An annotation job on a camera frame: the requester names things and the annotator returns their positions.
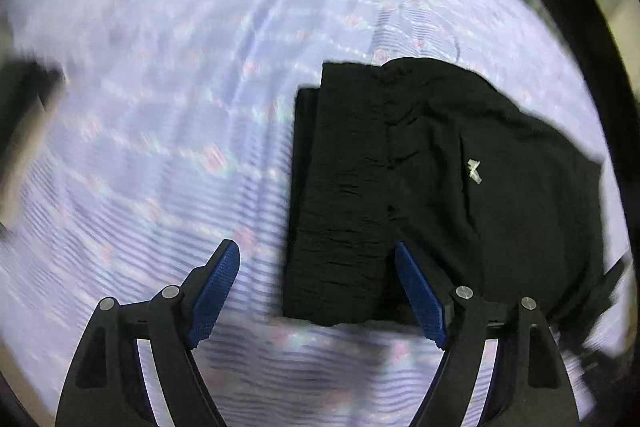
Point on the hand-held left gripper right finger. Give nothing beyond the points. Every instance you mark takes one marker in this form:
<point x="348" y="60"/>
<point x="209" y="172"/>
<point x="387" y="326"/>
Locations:
<point x="421" y="299"/>

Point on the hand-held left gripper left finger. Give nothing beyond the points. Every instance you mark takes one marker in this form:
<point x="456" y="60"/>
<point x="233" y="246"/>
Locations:
<point x="216" y="292"/>

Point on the black pants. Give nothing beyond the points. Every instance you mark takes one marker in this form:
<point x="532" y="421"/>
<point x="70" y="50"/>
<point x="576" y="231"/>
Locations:
<point x="425" y="157"/>

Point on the dark blurred object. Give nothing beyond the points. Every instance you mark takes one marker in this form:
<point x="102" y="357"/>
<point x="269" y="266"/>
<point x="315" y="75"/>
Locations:
<point x="20" y="107"/>

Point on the purple striped bed sheet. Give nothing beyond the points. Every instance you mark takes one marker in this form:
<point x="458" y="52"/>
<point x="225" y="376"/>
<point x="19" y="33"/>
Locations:
<point x="175" y="57"/>

